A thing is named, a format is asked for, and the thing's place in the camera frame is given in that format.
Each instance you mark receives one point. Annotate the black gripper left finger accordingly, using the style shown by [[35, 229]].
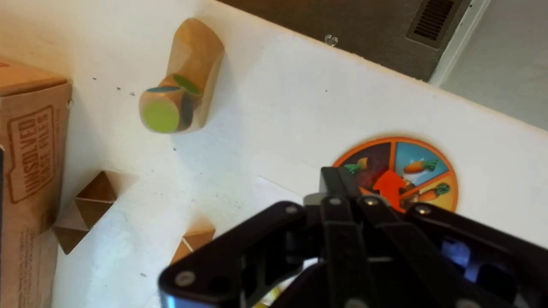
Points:
[[350, 275]]

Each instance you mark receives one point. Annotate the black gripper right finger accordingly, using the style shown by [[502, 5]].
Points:
[[415, 273]]

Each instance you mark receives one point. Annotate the round colourful spinner wheel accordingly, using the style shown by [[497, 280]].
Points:
[[403, 169]]

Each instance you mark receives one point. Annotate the wooden toy figure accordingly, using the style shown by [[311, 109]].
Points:
[[182, 99]]

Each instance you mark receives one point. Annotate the floor air vent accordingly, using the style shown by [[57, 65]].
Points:
[[437, 20]]

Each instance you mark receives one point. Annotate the folded brown paper piece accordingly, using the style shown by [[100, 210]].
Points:
[[85, 212]]

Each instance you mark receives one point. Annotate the brown cardboard box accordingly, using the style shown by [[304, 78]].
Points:
[[33, 130]]

